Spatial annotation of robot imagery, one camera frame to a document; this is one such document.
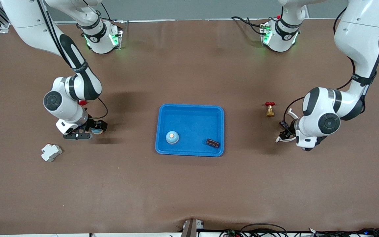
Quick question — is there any black cable loop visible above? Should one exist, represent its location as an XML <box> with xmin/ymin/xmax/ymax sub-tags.
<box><xmin>240</xmin><ymin>224</ymin><xmax>288</xmax><ymax>237</ymax></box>

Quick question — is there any grey metal table bracket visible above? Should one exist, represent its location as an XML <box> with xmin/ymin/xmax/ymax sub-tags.
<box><xmin>180</xmin><ymin>218</ymin><xmax>205</xmax><ymax>237</ymax></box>

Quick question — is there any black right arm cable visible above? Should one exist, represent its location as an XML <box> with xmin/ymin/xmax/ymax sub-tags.
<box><xmin>37</xmin><ymin>0</ymin><xmax>109</xmax><ymax>119</ymax></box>

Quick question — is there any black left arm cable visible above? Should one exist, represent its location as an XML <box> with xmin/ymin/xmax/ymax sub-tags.
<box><xmin>283</xmin><ymin>7</ymin><xmax>356</xmax><ymax>132</ymax></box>

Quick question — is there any blue plastic tray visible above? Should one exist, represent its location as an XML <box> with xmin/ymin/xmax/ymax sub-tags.
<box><xmin>155</xmin><ymin>104</ymin><xmax>225</xmax><ymax>157</ymax></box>

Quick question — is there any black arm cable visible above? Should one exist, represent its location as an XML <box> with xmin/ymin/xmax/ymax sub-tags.
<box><xmin>37</xmin><ymin>0</ymin><xmax>109</xmax><ymax>119</ymax></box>
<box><xmin>283</xmin><ymin>7</ymin><xmax>356</xmax><ymax>132</ymax></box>

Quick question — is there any black cable bundle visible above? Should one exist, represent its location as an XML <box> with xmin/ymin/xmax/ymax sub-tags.
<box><xmin>308</xmin><ymin>227</ymin><xmax>379</xmax><ymax>237</ymax></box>

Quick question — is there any black base cable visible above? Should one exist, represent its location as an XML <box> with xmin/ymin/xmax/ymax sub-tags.
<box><xmin>231</xmin><ymin>16</ymin><xmax>265</xmax><ymax>35</ymax></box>

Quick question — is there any white curved plastic strip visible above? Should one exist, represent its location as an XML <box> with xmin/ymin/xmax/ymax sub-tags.
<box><xmin>275</xmin><ymin>108</ymin><xmax>299</xmax><ymax>143</ymax></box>

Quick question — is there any white circuit breaker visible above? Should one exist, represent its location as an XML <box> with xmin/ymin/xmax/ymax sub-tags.
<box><xmin>41</xmin><ymin>144</ymin><xmax>63</xmax><ymax>163</ymax></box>

